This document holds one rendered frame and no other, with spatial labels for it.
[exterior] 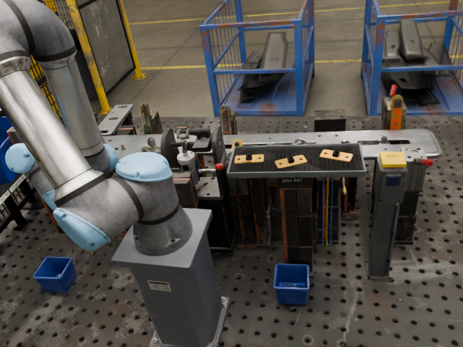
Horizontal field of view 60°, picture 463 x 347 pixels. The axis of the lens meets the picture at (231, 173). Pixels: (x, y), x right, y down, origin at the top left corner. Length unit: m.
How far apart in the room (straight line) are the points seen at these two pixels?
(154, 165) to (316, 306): 0.73
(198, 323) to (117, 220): 0.44
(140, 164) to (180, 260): 0.25
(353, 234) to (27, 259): 1.28
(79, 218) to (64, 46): 0.38
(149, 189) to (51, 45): 0.37
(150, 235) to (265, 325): 0.52
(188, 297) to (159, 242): 0.19
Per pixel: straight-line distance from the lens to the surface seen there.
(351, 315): 1.35
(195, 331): 1.21
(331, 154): 1.16
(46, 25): 0.97
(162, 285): 1.07
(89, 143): 1.10
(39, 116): 0.89
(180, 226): 0.99
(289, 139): 1.54
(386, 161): 1.15
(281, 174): 1.09
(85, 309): 1.54
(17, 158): 1.13
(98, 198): 0.86
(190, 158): 1.31
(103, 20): 4.75
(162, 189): 0.91
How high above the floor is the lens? 1.80
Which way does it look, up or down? 35 degrees down
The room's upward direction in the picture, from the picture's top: 9 degrees counter-clockwise
